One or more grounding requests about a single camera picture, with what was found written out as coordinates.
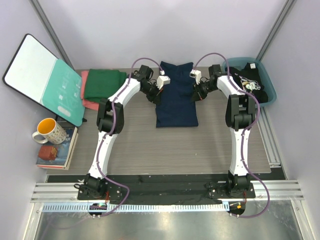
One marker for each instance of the aluminium front rail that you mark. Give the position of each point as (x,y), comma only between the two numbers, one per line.
(62,197)

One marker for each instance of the folded green t shirt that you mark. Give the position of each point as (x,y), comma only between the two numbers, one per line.
(113,80)

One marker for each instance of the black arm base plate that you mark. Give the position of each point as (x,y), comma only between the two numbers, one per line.
(168,183)

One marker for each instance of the left aluminium frame post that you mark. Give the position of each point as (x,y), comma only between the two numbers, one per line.
(50,31)

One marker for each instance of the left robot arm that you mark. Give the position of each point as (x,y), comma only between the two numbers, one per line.
(110,122)

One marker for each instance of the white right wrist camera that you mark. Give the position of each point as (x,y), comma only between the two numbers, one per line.
(197,75)

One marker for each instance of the yellow inside floral mug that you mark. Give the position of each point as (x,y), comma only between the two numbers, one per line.
(49,130)

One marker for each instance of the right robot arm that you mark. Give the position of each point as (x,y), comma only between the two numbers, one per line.
(240,114)

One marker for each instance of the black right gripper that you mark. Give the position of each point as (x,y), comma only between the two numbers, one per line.
(197,95)

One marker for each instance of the red small box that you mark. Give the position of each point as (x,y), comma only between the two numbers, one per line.
(48,153)

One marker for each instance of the navy blue t shirt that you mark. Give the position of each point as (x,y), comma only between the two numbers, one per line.
(176,109)

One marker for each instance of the aluminium frame post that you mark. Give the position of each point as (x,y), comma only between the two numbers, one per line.
(50,31)
(280,19)

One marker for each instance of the stack of books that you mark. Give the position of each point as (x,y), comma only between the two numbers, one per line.
(65,152)

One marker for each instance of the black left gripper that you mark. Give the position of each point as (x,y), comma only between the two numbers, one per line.
(156,98)

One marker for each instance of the teal plastic bin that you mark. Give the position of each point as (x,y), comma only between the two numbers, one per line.
(240,62)

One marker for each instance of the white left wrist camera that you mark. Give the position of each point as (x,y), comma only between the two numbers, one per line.
(162,80)

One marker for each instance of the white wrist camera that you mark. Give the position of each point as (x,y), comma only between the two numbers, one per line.
(197,75)
(162,80)

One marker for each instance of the folded pink t shirt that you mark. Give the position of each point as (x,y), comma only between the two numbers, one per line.
(92,88)

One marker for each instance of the white and teal board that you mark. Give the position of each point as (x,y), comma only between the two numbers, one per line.
(35,72)

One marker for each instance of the right aluminium frame post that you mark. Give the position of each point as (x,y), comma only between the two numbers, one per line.
(280,19)

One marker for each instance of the black printed t shirt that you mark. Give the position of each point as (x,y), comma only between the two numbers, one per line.
(249,80)

